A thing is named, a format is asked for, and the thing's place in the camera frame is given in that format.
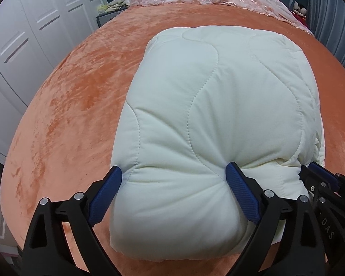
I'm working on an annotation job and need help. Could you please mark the cream quilted jacket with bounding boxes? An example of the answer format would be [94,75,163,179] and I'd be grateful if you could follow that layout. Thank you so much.
[109,26,325,262]

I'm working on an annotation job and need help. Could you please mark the orange plush bedspread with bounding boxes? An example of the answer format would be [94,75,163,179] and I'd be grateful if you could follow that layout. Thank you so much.
[0,2,345,274]

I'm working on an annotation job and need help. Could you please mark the grey blue curtain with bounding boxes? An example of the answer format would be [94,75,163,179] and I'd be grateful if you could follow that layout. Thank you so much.
[307,0,345,68]

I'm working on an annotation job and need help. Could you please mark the plush toy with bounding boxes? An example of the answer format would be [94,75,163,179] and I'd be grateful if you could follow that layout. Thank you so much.
[291,1,308,27]

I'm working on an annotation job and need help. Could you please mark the white wardrobe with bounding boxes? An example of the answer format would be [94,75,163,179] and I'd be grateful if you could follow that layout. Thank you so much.
[0,0,107,244]

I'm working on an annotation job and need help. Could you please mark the dark nightstand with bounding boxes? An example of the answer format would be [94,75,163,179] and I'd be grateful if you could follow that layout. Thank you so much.
[96,9,125,27]

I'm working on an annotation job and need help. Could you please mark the yellow items on nightstand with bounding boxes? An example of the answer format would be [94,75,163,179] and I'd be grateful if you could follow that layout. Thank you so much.
[97,0,129,14]

